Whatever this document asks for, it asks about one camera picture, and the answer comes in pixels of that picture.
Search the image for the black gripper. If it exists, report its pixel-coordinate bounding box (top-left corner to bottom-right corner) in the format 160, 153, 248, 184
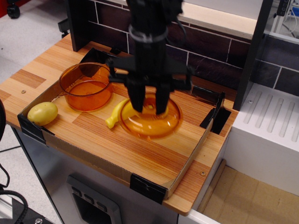
106, 41, 193, 114

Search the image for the orange transparent pot lid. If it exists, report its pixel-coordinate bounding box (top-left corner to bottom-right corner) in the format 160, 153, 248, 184
117, 93, 183, 139

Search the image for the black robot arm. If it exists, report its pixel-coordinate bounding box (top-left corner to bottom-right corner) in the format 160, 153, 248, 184
107, 0, 194, 114

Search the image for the orange transparent pot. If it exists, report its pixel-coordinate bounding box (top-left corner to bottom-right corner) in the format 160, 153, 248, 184
59, 62, 113, 112

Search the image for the yellow plastic banana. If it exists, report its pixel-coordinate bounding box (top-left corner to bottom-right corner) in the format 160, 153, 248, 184
105, 98, 169, 129

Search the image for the cardboard fence with black tape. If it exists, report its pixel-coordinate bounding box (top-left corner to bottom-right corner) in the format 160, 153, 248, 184
16, 46, 237, 212

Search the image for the yellow-green toy potato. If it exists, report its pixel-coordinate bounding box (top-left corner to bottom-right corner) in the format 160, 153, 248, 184
27, 102, 58, 126

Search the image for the white toy sink drainboard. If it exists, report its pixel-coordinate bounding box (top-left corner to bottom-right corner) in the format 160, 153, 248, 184
224, 84, 299, 195

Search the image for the dark shelf post left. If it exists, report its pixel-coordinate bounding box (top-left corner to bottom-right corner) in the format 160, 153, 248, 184
65, 0, 90, 52

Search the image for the dark shelf post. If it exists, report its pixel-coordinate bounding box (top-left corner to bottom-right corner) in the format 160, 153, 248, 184
233, 0, 273, 111
65, 0, 90, 52

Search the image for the dark shelf post right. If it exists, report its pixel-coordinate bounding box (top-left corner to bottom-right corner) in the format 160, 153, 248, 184
233, 0, 273, 111

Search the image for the black cable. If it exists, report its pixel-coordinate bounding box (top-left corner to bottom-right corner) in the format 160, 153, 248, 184
0, 145, 29, 224

